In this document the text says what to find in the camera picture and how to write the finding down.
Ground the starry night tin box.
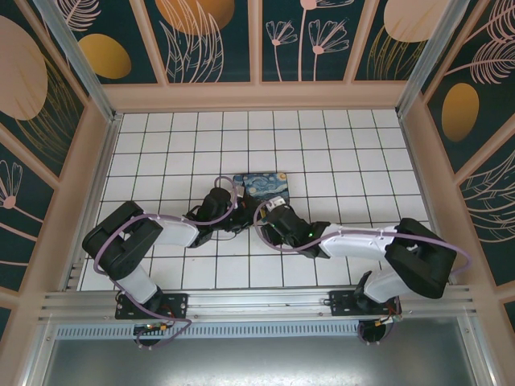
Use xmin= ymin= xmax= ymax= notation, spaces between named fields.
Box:
xmin=232 ymin=171 xmax=290 ymax=207

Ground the grey metal sheet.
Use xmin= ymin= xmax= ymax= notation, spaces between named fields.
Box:
xmin=38 ymin=337 xmax=498 ymax=386

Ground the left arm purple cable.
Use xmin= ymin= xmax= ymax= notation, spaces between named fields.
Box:
xmin=93 ymin=175 xmax=239 ymax=347

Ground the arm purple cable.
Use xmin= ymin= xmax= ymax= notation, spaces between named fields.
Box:
xmin=253 ymin=199 xmax=472 ymax=347
xmin=93 ymin=175 xmax=239 ymax=347

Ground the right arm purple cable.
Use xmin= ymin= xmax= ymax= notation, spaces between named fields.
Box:
xmin=253 ymin=199 xmax=472 ymax=347

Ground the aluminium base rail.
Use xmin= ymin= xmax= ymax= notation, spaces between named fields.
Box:
xmin=38 ymin=287 xmax=480 ymax=323

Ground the slotted grey cable duct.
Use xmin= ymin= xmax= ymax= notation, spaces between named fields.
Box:
xmin=54 ymin=323 xmax=464 ymax=339

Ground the aluminium corner post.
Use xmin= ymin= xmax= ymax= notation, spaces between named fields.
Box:
xmin=34 ymin=0 xmax=124 ymax=125
xmin=396 ymin=0 xmax=490 ymax=118

